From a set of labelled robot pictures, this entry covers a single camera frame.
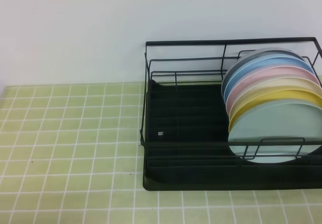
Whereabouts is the light green plate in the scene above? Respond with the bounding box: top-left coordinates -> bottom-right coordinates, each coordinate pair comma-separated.
228,99 -> 321,163

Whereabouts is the grey plate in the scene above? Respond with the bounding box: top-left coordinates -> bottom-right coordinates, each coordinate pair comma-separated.
221,47 -> 304,96

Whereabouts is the blue plate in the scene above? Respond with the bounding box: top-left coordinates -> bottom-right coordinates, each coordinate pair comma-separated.
222,55 -> 314,101

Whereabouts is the bright yellow plate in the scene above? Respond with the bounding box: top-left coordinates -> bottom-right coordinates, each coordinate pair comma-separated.
228,87 -> 321,133

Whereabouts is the pink plate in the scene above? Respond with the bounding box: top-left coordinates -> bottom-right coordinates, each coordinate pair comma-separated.
224,64 -> 319,111

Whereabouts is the pale yellow plate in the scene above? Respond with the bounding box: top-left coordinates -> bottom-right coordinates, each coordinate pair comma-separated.
226,76 -> 321,119

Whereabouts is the black drip tray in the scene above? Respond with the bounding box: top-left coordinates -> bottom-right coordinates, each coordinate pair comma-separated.
142,79 -> 322,191

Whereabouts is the black wire dish rack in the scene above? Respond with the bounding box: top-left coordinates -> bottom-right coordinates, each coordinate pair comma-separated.
140,37 -> 321,168

